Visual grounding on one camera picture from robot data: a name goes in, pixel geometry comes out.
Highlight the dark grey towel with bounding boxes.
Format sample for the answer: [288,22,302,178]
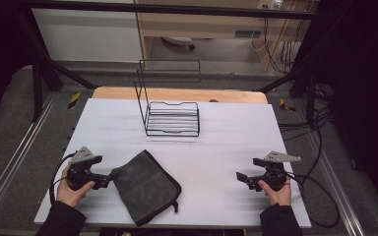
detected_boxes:
[110,148,183,228]

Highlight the aluminium floor rail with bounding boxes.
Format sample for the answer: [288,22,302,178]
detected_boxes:
[303,129,366,236]
[0,92,60,224]

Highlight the black metal frame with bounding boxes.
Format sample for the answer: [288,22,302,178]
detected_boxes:
[11,0,323,123]

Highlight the person's right hand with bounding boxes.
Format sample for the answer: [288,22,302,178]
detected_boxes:
[258,177,292,207]

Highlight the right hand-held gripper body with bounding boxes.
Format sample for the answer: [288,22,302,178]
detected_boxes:
[258,150,302,193]

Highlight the black curtain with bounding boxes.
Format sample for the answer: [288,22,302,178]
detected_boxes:
[299,0,378,224]
[0,0,37,132]

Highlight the yellow black floor tape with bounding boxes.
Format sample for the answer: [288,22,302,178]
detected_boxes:
[279,97,297,113]
[67,91,82,110]

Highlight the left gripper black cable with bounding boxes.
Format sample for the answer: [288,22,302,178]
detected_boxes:
[48,151,78,207]

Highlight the bundle of hanging cables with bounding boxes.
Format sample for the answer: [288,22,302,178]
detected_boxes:
[249,9,306,75]

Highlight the person's left hand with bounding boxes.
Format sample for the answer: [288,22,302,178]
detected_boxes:
[56,164,96,208]

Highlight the black floor cables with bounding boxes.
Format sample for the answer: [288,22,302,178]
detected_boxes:
[277,82,334,185]

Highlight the white cabinet panel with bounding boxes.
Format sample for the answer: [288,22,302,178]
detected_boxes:
[31,8,144,64]

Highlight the black wire rack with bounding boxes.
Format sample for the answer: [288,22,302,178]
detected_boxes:
[134,59,202,138]

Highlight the white power strip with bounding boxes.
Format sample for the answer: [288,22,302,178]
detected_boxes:
[256,0,284,11]

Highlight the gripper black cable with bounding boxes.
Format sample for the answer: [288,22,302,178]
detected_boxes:
[284,172,341,229]
[48,151,78,207]

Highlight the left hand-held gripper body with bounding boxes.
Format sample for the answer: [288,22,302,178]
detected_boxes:
[66,146,103,192]

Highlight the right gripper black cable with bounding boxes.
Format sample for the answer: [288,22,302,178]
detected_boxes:
[284,172,341,229]

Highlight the chair base with caster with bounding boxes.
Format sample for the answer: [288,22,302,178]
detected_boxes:
[161,35,197,51]

